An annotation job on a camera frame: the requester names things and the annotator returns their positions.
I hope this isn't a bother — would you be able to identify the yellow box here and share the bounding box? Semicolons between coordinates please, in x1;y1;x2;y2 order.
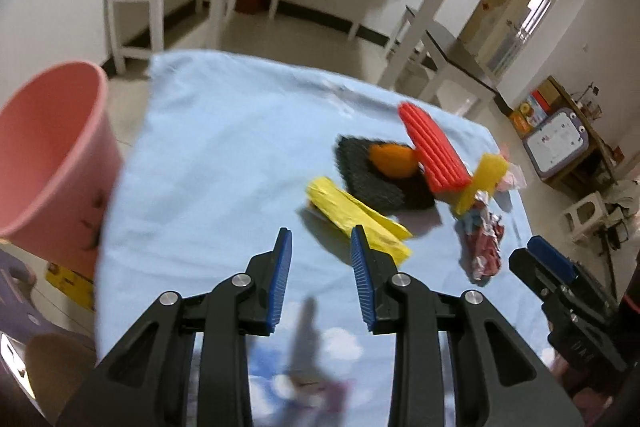
45;261;96;310

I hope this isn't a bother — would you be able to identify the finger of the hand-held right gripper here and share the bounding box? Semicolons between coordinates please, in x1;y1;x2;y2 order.
508;248;572;324
528;235;619;309

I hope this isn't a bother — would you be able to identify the pink plastic bucket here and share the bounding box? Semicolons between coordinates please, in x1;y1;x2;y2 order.
0;61;125;280

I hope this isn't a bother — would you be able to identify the wooden shelf unit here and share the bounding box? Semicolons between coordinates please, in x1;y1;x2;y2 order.
542;76;617;195

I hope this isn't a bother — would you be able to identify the red corrugated sheet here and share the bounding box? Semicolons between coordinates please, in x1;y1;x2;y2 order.
397;102;472;194

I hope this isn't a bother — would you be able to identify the orange peel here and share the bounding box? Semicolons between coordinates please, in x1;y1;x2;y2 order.
369;143;417;178

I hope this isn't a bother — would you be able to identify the purple-framed drawing board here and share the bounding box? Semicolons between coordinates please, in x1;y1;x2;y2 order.
521;107;590;180

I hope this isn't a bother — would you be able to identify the brown cardboard box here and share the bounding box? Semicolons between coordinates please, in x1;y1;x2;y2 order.
537;79;563;108

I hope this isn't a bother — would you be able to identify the colourful printed box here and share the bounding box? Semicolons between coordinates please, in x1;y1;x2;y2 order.
510;89;551;138

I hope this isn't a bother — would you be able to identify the red foil wrapper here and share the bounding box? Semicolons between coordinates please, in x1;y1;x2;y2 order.
460;199;506;280

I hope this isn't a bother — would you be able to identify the light blue cloth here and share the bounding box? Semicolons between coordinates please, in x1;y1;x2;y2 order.
95;49;551;427

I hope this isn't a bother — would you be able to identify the white plastic stool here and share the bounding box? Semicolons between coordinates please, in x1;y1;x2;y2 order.
562;192;608;245

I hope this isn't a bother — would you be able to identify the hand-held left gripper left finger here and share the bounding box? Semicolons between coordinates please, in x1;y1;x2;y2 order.
55;228;293;427

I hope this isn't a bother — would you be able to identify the black scrub pad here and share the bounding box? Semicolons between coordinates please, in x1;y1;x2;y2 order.
334;134;437;212

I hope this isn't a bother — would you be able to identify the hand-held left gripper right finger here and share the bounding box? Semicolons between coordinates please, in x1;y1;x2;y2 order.
350;225;585;427

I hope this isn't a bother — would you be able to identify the yellow paper wrapper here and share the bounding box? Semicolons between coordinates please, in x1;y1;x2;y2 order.
306;177;414;265

